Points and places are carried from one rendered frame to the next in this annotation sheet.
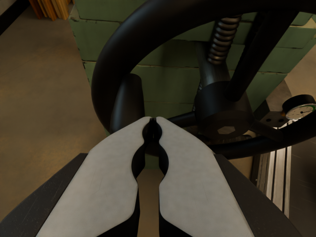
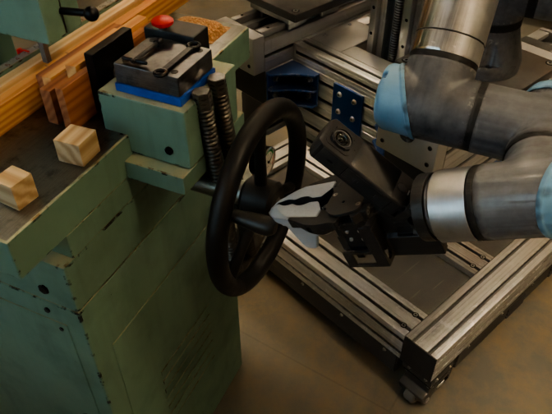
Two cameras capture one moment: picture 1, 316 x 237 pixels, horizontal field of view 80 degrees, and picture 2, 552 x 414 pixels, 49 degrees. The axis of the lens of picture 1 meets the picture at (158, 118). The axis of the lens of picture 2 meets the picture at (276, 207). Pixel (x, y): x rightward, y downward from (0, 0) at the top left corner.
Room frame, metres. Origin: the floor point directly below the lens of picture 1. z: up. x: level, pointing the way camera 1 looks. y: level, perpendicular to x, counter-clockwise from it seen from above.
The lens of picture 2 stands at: (-0.23, 0.47, 1.37)
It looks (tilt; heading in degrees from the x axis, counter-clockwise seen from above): 41 degrees down; 302
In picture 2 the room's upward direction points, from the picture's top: straight up
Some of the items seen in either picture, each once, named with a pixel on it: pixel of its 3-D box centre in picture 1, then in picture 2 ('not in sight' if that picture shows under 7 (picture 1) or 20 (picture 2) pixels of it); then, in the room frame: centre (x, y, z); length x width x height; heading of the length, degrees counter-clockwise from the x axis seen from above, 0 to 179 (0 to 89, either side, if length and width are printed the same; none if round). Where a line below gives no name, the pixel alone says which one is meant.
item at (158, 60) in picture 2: not in sight; (169, 56); (0.28, -0.08, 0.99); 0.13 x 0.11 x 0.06; 98
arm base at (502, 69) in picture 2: not in sight; (483, 37); (0.00, -0.62, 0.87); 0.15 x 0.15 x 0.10
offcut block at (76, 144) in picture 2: not in sight; (77, 144); (0.32, 0.07, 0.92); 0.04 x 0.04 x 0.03; 11
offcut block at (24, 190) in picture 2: not in sight; (16, 187); (0.32, 0.17, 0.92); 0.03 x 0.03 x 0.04; 3
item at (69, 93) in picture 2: not in sight; (118, 69); (0.39, -0.08, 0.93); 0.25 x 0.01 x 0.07; 98
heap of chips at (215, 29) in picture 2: not in sight; (195, 25); (0.42, -0.30, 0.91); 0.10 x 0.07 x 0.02; 8
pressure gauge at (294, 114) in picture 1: (296, 108); (260, 163); (0.30, -0.31, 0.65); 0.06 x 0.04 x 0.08; 98
